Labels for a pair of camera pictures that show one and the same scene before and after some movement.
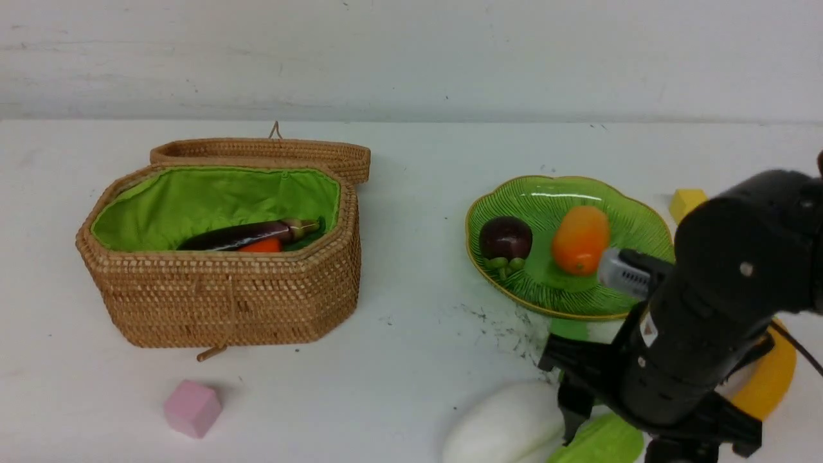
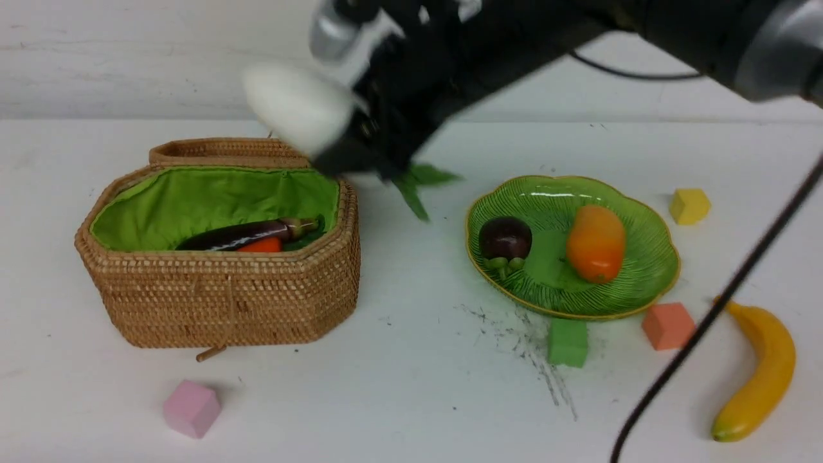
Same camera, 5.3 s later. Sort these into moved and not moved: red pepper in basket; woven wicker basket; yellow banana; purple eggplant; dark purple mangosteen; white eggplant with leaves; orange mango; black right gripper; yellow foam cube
Moved: white eggplant with leaves; black right gripper; orange mango
Not moved: purple eggplant; woven wicker basket; dark purple mangosteen; yellow banana; red pepper in basket; yellow foam cube
